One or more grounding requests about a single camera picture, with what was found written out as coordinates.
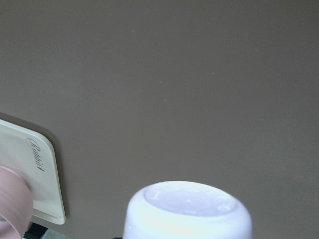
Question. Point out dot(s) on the pink plastic cup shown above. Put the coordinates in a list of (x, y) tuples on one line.
[(186, 210)]

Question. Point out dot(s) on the cream plastic tray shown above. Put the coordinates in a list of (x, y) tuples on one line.
[(32, 156)]

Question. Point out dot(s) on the pink bowl with ice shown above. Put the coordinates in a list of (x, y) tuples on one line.
[(16, 204)]

